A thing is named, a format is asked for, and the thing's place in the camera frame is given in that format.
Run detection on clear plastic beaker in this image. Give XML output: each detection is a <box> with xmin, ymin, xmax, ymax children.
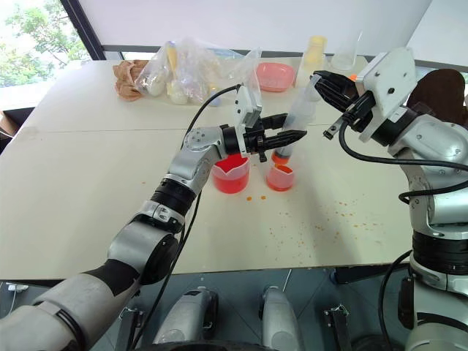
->
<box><xmin>330</xmin><ymin>30</ymin><xmax>364</xmax><ymax>72</ymax></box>

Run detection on dark brown rounded object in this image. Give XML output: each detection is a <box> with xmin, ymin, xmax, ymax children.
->
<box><xmin>407</xmin><ymin>68</ymin><xmax>468</xmax><ymax>127</ymax></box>

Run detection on metal table leg bracket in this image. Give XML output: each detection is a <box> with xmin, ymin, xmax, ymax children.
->
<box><xmin>322</xmin><ymin>303</ymin><xmax>352</xmax><ymax>351</ymax></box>
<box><xmin>117</xmin><ymin>306</ymin><xmax>144</xmax><ymax>351</ymax></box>

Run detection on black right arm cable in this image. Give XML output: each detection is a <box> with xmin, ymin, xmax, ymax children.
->
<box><xmin>338</xmin><ymin>120</ymin><xmax>468</xmax><ymax>206</ymax></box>

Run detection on silver rounded robot leg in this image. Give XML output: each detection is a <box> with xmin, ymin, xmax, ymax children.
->
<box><xmin>151</xmin><ymin>286</ymin><xmax>220</xmax><ymax>348</ymax></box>
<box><xmin>258</xmin><ymin>284</ymin><xmax>305</xmax><ymax>351</ymax></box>

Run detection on crumpled brown cloth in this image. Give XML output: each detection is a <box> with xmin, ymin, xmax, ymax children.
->
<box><xmin>112</xmin><ymin>59</ymin><xmax>148</xmax><ymax>102</ymax></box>

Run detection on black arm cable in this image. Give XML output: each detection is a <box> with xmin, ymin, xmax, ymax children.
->
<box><xmin>127</xmin><ymin>84</ymin><xmax>245</xmax><ymax>351</ymax></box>
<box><xmin>338</xmin><ymin>120</ymin><xmax>468</xmax><ymax>206</ymax></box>

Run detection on large clear plastic syringe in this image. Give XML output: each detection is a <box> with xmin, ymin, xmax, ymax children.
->
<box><xmin>271</xmin><ymin>75</ymin><xmax>320</xmax><ymax>166</ymax></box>

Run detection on dark window frame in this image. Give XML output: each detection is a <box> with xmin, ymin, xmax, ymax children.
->
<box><xmin>59</xmin><ymin>0</ymin><xmax>107</xmax><ymax>62</ymax></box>

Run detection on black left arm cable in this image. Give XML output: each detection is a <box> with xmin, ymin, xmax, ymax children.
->
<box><xmin>127</xmin><ymin>84</ymin><xmax>245</xmax><ymax>351</ymax></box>

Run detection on brown cardboard box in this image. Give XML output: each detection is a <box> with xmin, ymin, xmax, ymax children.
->
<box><xmin>0</xmin><ymin>108</ymin><xmax>37</xmax><ymax>140</ymax></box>

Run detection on small measuring cup red liquid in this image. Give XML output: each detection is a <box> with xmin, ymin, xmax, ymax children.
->
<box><xmin>265</xmin><ymin>163</ymin><xmax>296</xmax><ymax>192</ymax></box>

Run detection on yellow translucent cup stack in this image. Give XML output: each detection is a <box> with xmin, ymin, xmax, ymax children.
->
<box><xmin>299</xmin><ymin>34</ymin><xmax>328</xmax><ymax>75</ymax></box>

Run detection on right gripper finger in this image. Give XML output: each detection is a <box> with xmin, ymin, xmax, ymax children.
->
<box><xmin>312</xmin><ymin>69</ymin><xmax>358</xmax><ymax>91</ymax></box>
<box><xmin>309</xmin><ymin>75</ymin><xmax>358</xmax><ymax>113</ymax></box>

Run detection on clear plastic bag with items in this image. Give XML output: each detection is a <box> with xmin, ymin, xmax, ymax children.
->
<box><xmin>132</xmin><ymin>36</ymin><xmax>263</xmax><ymax>107</ymax></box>

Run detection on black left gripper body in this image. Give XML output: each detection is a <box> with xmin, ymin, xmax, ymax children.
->
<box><xmin>241</xmin><ymin>117</ymin><xmax>268</xmax><ymax>163</ymax></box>

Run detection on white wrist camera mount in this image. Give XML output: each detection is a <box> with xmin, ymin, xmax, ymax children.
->
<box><xmin>231</xmin><ymin>85</ymin><xmax>263</xmax><ymax>156</ymax></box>
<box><xmin>355</xmin><ymin>47</ymin><xmax>418</xmax><ymax>144</ymax></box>

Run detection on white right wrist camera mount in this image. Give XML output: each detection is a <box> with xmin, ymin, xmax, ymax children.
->
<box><xmin>355</xmin><ymin>47</ymin><xmax>418</xmax><ymax>144</ymax></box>

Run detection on black cable with connector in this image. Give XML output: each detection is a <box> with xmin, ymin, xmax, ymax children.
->
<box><xmin>377</xmin><ymin>249</ymin><xmax>416</xmax><ymax>351</ymax></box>

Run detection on wide measuring cup red liquid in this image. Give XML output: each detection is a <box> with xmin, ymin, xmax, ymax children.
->
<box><xmin>211</xmin><ymin>153</ymin><xmax>252</xmax><ymax>196</ymax></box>

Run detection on pink plastic bowl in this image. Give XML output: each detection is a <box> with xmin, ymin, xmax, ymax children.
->
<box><xmin>255</xmin><ymin>61</ymin><xmax>297</xmax><ymax>94</ymax></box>

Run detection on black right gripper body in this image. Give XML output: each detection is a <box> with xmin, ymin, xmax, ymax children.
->
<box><xmin>322</xmin><ymin>80</ymin><xmax>377</xmax><ymax>140</ymax></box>

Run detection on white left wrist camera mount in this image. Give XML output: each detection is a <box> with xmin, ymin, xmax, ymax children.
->
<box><xmin>231</xmin><ymin>85</ymin><xmax>263</xmax><ymax>156</ymax></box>

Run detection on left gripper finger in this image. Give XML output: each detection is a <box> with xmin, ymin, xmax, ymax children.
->
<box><xmin>260</xmin><ymin>113</ymin><xmax>290</xmax><ymax>132</ymax></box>
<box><xmin>263</xmin><ymin>129</ymin><xmax>308</xmax><ymax>152</ymax></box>

